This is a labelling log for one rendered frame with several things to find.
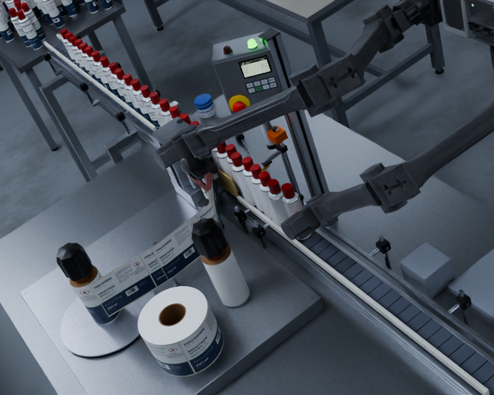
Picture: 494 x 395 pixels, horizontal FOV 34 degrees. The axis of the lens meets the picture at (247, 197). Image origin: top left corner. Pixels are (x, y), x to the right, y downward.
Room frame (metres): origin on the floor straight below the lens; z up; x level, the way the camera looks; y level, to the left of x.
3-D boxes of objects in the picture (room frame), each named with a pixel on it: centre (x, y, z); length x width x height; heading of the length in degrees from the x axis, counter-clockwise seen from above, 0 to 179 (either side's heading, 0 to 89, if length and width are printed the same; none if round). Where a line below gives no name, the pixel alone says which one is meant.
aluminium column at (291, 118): (1.94, -0.22, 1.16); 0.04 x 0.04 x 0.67; 20
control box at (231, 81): (1.98, -0.14, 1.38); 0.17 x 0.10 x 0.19; 75
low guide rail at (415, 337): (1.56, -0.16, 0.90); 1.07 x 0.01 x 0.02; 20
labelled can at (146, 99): (2.66, 0.20, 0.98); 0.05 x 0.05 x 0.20
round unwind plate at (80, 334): (1.80, 0.52, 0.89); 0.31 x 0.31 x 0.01
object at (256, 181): (1.96, -0.06, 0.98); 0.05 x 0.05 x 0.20
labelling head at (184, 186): (2.21, 0.14, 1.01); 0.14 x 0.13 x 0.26; 20
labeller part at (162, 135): (2.21, 0.14, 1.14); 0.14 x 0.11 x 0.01; 20
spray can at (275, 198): (1.86, -0.09, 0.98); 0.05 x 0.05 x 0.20
